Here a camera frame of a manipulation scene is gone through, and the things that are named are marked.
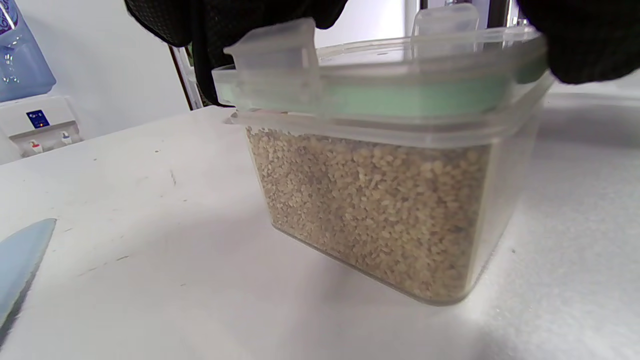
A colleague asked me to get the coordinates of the person's left hand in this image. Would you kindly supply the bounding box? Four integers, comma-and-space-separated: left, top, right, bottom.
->
124, 0, 640, 106

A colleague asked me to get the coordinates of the clear green-rimmed container lid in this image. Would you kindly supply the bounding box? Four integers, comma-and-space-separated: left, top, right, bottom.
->
211, 4, 551, 121

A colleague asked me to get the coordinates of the white sesame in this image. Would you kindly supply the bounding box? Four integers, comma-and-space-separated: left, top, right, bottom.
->
247, 127, 493, 303

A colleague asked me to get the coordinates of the light blue knife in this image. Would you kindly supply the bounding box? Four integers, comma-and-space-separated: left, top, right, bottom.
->
0, 218, 57, 328

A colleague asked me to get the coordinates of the clear plastic food container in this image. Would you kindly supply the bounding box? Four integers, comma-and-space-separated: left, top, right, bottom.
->
230, 75, 556, 306

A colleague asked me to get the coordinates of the blue water jug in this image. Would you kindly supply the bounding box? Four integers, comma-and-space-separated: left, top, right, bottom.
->
0, 0, 57, 103

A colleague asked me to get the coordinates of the white water dispenser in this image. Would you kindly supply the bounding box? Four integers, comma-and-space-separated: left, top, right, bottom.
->
0, 95, 83, 163

